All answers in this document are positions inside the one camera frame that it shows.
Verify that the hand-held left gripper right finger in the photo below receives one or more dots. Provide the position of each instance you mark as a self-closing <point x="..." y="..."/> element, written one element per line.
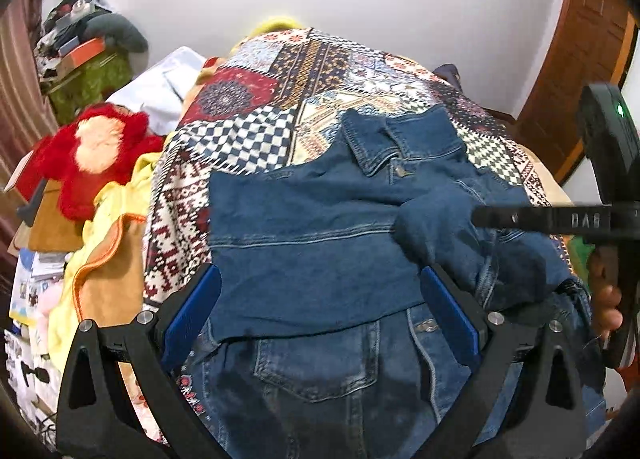
<point x="450" y="319"/>

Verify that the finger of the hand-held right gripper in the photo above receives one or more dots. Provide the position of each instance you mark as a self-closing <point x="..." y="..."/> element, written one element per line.
<point x="540" y="220"/>

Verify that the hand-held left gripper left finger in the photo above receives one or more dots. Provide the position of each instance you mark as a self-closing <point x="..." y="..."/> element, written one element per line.
<point x="192" y="309"/>

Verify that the blue denim jacket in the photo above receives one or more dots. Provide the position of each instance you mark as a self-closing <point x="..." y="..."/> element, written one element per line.
<point x="310" y="259"/>

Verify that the person's right forearm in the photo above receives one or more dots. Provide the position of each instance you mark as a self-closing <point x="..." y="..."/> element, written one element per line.
<point x="629" y="378"/>

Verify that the pile of clothes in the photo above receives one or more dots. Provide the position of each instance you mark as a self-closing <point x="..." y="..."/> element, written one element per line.
<point x="65" y="9"/>

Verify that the person's right hand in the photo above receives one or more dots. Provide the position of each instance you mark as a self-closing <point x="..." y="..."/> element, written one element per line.
<point x="605" y="294"/>

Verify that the beige bed sheet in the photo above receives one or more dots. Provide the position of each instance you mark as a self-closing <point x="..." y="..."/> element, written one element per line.
<point x="550" y="179"/>

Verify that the bright green cloth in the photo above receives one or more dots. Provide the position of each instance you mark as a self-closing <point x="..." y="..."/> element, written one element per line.
<point x="580" y="254"/>

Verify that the brown cloth with orange trim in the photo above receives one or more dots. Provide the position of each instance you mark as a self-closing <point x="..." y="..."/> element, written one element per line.
<point x="110" y="279"/>

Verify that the wooden door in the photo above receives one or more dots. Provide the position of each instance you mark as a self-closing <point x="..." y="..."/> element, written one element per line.
<point x="575" y="64"/>

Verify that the yellow cloth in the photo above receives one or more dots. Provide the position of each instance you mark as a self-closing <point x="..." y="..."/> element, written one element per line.
<point x="115" y="199"/>

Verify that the pink soft toy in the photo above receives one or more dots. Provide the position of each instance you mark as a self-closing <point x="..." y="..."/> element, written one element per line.
<point x="50" y="301"/>

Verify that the brown cardboard piece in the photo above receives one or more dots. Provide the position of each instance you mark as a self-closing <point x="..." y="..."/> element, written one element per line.
<point x="50" y="229"/>

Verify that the pile of printed papers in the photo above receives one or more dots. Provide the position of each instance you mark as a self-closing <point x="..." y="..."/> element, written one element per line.
<point x="30" y="289"/>

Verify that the dark blue pillow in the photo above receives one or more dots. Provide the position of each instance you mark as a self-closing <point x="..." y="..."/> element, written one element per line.
<point x="447" y="73"/>

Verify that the red plush toy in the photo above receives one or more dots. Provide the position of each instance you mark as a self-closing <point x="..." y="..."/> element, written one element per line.
<point x="55" y="159"/>

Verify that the patchwork patterned blanket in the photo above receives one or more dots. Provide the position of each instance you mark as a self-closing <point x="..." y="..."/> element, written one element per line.
<point x="250" y="104"/>

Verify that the white pillow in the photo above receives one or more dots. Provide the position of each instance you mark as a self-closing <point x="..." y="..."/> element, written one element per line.
<point x="150" y="89"/>

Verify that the green patterned cloth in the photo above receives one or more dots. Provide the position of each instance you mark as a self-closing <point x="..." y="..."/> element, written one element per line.
<point x="95" y="79"/>

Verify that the striped curtain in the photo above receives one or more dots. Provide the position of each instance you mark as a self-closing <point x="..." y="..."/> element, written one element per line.
<point x="20" y="89"/>

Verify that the orange box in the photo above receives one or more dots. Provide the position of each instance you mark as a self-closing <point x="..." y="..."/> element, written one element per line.
<point x="82" y="46"/>

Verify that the grey neck pillow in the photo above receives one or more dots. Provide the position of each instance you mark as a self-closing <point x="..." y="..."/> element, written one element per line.
<point x="120" y="29"/>

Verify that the yellow fluffy pillow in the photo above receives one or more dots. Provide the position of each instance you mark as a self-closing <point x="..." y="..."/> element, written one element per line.
<point x="272" y="26"/>

